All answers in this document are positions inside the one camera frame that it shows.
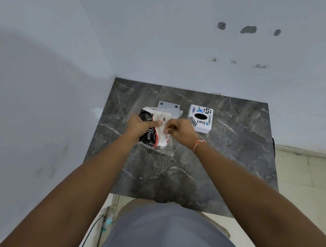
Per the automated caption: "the person's right forearm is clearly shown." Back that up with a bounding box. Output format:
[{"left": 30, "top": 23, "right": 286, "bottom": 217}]
[{"left": 194, "top": 140, "right": 326, "bottom": 247}]

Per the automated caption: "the person's right hand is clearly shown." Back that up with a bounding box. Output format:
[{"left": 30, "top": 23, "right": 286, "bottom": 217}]
[{"left": 164, "top": 118, "right": 205, "bottom": 151}]

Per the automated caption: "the white wall bracket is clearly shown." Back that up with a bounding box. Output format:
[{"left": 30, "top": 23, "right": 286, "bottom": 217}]
[{"left": 154, "top": 100, "right": 184, "bottom": 119}]

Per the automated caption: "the black cable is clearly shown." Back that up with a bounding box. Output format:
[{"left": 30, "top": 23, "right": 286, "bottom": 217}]
[{"left": 81, "top": 215, "right": 105, "bottom": 247}]

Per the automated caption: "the white stickered box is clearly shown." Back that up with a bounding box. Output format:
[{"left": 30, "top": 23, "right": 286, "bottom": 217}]
[{"left": 187, "top": 104, "right": 214, "bottom": 134}]

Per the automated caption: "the clear plastic bottle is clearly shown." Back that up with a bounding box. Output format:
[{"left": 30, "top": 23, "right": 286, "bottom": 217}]
[{"left": 101, "top": 213, "right": 115, "bottom": 235}]

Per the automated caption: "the person's grey shirt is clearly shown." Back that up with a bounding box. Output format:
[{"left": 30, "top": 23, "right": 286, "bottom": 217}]
[{"left": 103, "top": 203, "right": 236, "bottom": 247}]

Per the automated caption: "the person's left forearm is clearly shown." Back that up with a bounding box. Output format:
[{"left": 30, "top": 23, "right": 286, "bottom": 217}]
[{"left": 0, "top": 133, "right": 143, "bottom": 247}]

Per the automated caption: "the black printed packet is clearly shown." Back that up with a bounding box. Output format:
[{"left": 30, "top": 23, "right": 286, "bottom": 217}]
[{"left": 139, "top": 110, "right": 159, "bottom": 148}]

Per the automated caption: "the clear plastic bag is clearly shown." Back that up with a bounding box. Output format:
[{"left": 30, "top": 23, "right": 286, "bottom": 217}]
[{"left": 139, "top": 107, "right": 175, "bottom": 157}]

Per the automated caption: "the person's left hand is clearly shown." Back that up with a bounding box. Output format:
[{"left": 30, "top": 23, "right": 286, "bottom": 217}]
[{"left": 125, "top": 115, "right": 163, "bottom": 142}]

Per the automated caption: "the red white thread bracelet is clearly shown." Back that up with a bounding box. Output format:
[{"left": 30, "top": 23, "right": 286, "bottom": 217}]
[{"left": 193, "top": 140, "right": 206, "bottom": 155}]

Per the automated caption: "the white red printed packet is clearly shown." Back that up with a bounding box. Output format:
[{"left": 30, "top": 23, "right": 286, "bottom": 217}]
[{"left": 152, "top": 112, "right": 174, "bottom": 148}]

